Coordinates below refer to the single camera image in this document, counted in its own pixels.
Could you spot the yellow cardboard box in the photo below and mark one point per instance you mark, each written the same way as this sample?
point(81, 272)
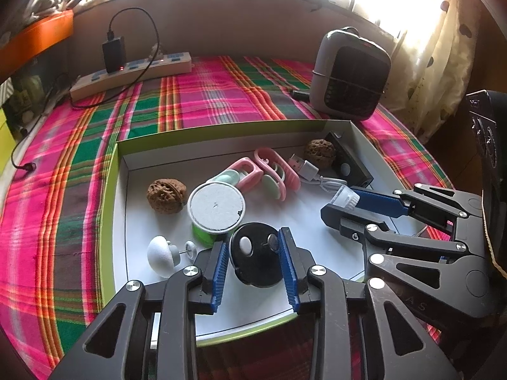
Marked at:
point(3, 142)

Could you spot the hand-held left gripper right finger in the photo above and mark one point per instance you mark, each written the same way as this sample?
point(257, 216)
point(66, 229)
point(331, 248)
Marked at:
point(289, 273)

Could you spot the green jars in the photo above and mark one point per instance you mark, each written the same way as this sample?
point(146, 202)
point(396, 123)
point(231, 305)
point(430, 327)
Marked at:
point(23, 91)

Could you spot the white round gadget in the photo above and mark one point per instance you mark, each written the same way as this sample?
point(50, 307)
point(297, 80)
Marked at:
point(345, 197)

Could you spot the white shallow cardboard box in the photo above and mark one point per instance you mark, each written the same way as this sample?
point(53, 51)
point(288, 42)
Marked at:
point(138, 225)

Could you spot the pink green plaid tablecloth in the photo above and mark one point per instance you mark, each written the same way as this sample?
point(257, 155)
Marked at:
point(79, 206)

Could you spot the green container with white lid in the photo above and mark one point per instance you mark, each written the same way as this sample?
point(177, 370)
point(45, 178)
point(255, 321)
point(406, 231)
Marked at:
point(216, 208)

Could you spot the black disc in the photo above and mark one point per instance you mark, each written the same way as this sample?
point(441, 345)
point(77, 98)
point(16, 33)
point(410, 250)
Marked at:
point(257, 265)

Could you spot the striped cardboard box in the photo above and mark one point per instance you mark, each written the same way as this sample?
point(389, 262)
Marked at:
point(6, 92)

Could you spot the white power strip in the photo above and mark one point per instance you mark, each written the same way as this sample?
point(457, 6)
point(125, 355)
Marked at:
point(158, 65)

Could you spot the brown walnut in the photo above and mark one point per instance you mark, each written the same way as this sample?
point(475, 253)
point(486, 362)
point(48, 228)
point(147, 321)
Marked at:
point(320, 151)
point(166, 196)

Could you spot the cream dotted curtain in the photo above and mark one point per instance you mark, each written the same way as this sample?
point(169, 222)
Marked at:
point(435, 67)

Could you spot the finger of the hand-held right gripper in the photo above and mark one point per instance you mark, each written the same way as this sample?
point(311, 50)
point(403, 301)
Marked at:
point(344, 221)
point(376, 202)

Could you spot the black rectangular device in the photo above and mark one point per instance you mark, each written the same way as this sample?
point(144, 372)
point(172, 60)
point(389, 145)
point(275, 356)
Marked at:
point(350, 162)

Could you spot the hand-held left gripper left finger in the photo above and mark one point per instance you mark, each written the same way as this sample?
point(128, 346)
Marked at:
point(218, 277)

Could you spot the grey space heater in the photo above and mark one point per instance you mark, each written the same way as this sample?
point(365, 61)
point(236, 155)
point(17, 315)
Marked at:
point(348, 75)

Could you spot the pink clip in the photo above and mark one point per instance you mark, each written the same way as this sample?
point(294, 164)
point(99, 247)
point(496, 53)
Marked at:
point(247, 172)
point(287, 176)

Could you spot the black charger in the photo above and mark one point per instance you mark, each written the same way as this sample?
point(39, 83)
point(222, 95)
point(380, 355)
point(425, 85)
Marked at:
point(114, 53)

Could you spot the white mushroom knob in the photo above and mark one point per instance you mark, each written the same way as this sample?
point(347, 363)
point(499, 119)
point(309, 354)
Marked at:
point(162, 255)

